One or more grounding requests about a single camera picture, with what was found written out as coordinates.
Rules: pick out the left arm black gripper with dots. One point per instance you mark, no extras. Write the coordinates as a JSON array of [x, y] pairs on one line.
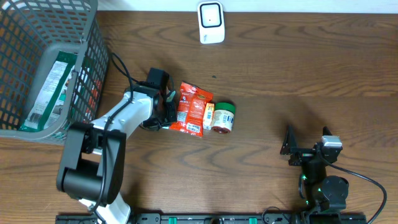
[[158, 127]]

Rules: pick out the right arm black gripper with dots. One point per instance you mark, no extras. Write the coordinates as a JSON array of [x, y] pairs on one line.
[[303, 154]]

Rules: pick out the green-lid white jar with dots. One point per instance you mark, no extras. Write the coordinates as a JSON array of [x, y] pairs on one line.
[[223, 118]]

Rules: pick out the green white 3M package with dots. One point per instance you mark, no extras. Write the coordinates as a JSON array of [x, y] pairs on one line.
[[49, 103]]

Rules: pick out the light teal snack packet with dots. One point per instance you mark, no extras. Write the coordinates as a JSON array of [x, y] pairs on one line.
[[170, 96]]

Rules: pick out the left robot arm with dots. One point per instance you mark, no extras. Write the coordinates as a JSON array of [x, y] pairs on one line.
[[92, 165]]

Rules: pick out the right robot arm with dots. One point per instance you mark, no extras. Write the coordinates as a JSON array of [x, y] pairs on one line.
[[324, 193]]

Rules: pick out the white barcode scanner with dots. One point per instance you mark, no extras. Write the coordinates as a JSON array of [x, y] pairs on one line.
[[211, 22]]

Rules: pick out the orange-red snack bag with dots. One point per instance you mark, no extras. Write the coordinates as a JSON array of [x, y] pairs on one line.
[[191, 109]]

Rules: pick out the small yellow-orange packet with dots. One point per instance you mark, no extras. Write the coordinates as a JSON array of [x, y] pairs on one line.
[[208, 116]]

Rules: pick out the grey plastic mesh basket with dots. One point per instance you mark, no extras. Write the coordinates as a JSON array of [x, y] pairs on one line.
[[33, 35]]

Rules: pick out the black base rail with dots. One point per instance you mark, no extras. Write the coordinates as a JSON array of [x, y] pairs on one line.
[[268, 218]]

